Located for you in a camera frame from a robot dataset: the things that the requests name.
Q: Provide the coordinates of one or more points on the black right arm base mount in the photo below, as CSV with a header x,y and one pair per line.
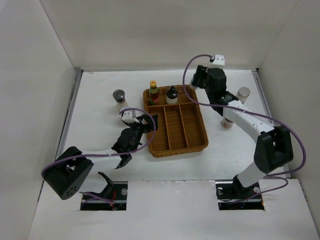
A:
x,y
231,200

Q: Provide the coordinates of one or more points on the black cap white bottle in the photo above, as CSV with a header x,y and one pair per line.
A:
x,y
172,96

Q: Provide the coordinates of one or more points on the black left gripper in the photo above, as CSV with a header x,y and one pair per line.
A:
x,y
147,119

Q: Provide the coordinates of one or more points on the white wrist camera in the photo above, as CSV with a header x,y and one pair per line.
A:
x,y
129,117
217,61

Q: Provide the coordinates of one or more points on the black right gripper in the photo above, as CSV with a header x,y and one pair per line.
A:
x,y
202,71

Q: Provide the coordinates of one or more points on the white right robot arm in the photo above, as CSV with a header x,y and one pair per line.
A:
x,y
273,145

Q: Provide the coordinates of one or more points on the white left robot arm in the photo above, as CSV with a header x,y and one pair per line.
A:
x,y
84,171

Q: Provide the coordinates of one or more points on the brown wicker divided basket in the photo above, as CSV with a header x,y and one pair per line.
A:
x,y
181,127

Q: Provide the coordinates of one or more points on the dark lid spice jar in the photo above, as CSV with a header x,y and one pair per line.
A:
x,y
119,97

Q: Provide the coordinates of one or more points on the blue label salt jar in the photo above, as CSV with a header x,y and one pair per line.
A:
x,y
242,94
193,87

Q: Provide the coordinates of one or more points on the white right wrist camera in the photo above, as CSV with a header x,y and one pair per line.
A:
x,y
217,61

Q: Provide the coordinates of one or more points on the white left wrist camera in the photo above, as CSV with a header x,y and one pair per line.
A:
x,y
129,117

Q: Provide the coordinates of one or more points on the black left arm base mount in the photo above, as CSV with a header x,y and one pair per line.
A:
x,y
113,196

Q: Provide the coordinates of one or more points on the yellow cap red sauce bottle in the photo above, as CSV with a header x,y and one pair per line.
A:
x,y
153,93

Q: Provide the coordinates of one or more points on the red label spice jar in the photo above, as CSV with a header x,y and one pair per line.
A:
x,y
225,123

